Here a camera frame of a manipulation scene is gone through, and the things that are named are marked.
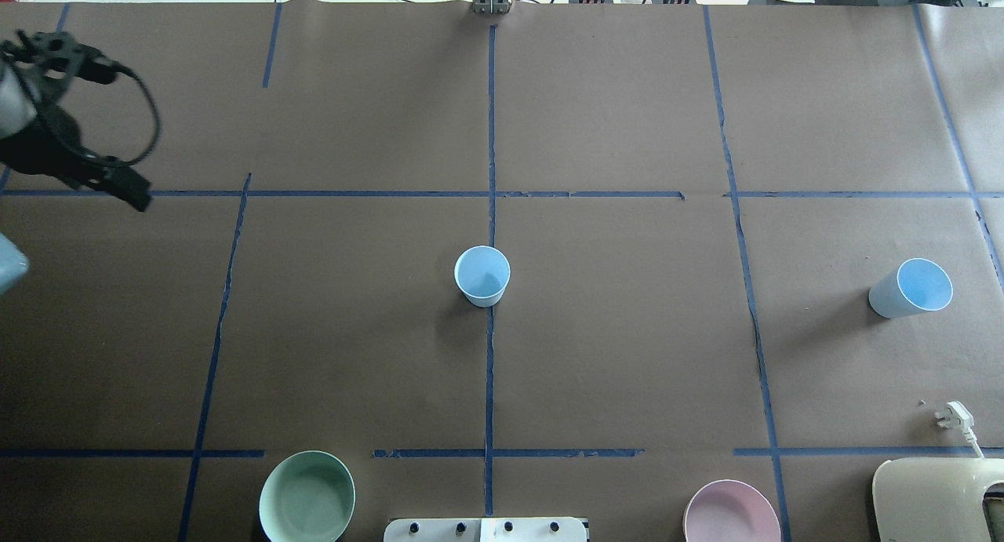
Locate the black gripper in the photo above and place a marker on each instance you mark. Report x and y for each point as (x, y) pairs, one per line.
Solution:
(41, 156)

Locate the light blue cup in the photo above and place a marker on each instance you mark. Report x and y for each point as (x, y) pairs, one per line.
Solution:
(482, 274)
(918, 286)

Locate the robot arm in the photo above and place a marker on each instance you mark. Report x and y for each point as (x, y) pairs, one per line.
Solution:
(19, 108)

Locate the mint green bowl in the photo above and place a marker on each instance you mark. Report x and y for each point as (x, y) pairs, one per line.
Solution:
(309, 496)

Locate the pink bowl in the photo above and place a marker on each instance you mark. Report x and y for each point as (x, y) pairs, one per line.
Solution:
(730, 510)

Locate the cream white toaster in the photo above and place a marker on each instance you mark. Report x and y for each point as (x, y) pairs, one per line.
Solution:
(939, 499)

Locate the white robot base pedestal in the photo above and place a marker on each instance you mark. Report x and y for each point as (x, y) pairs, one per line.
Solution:
(561, 528)

